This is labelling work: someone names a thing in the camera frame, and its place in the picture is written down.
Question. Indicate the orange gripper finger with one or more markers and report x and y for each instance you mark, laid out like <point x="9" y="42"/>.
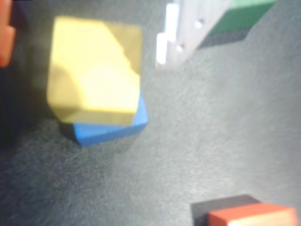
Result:
<point x="4" y="35"/>

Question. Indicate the green wooden cube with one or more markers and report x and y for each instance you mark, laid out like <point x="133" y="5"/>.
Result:
<point x="237" y="18"/>

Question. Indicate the yellow wooden cube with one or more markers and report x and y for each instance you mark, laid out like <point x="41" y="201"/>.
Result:
<point x="94" y="75"/>

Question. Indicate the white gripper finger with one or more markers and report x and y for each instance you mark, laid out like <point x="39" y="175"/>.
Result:
<point x="188" y="28"/>

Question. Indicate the red wooden cube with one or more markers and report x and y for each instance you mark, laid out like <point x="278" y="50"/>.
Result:
<point x="249" y="215"/>

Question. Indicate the blue wooden cube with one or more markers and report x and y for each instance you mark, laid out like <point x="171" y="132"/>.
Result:
<point x="105" y="134"/>

